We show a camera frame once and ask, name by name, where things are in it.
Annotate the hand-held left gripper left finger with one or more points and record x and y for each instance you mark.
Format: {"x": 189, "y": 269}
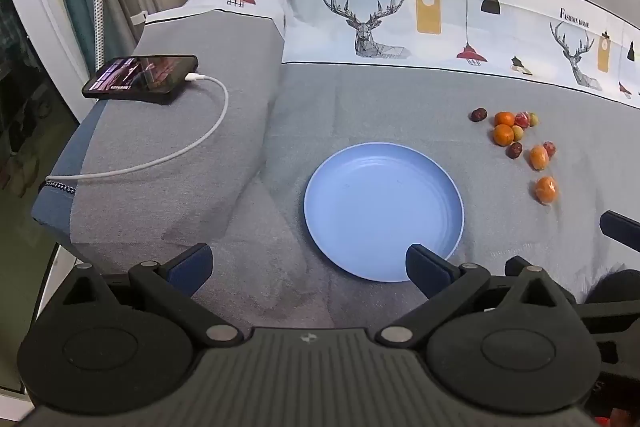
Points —
{"x": 192, "y": 264}

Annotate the plastic-wrapped orange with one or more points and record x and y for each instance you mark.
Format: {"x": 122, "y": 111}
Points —
{"x": 545, "y": 190}
{"x": 538, "y": 158}

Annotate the blue round plate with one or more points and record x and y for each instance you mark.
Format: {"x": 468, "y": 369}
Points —
{"x": 370, "y": 207}

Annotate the black smartphone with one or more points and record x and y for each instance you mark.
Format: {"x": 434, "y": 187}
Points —
{"x": 140, "y": 77}

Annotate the person's red clothing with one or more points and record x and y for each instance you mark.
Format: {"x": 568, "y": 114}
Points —
{"x": 622, "y": 419}

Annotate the grey quilt with deer print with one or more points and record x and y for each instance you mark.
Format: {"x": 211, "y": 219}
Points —
{"x": 380, "y": 107}

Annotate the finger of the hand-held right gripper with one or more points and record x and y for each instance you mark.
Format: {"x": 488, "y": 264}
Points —
{"x": 622, "y": 229}
{"x": 515, "y": 264}

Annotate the dark fuzzy cloth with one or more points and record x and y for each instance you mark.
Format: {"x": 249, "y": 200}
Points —
{"x": 615, "y": 284}

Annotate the small orange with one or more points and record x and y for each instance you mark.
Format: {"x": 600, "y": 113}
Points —
{"x": 504, "y": 118}
{"x": 503, "y": 136}

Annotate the grey pillow with printed end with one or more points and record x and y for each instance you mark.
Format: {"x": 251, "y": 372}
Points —
{"x": 165, "y": 187}

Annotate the red date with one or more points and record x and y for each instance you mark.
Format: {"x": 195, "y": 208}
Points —
{"x": 514, "y": 151}
{"x": 479, "y": 115}

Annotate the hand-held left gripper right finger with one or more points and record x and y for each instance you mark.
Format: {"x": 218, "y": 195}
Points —
{"x": 427, "y": 266}

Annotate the plastic-wrapped red fruit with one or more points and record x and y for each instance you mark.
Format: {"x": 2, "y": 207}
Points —
{"x": 550, "y": 149}
{"x": 522, "y": 120}

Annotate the small yellow-green fruit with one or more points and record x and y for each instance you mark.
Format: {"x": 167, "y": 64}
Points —
{"x": 518, "y": 133}
{"x": 534, "y": 120}

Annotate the white door frame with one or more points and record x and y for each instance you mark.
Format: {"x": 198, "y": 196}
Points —
{"x": 35, "y": 7}

